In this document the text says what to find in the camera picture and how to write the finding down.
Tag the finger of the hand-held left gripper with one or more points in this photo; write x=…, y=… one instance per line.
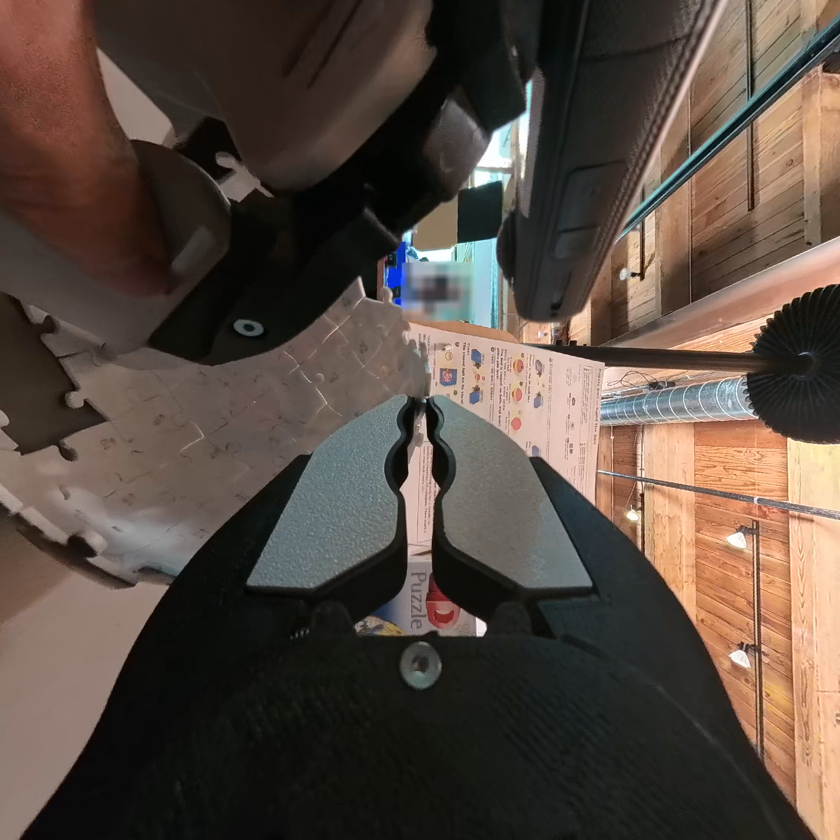
x=197, y=223

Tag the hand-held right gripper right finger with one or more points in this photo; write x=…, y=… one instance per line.
x=505, y=512

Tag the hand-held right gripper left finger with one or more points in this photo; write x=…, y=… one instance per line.
x=334, y=505

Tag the partly built puzzle ball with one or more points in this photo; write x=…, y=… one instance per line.
x=229, y=420

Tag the puzzle box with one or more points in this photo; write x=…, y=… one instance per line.
x=420, y=600

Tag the person's left hand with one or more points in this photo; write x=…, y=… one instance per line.
x=59, y=131

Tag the printed instruction sheet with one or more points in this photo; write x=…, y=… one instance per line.
x=544, y=394

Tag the black panel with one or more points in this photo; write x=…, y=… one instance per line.
x=479, y=213

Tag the blue bin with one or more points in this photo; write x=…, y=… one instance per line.
x=397, y=269

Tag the thin metal rod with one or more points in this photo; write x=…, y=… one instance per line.
x=722, y=495

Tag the beige panel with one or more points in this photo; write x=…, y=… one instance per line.
x=436, y=229

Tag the brown ceiling pipe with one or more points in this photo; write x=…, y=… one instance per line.
x=754, y=295

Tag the black round ceiling fan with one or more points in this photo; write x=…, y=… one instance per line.
x=807, y=394

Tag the black track rail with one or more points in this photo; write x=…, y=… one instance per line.
x=722, y=138

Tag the metal ventilation duct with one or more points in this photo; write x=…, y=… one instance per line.
x=676, y=400

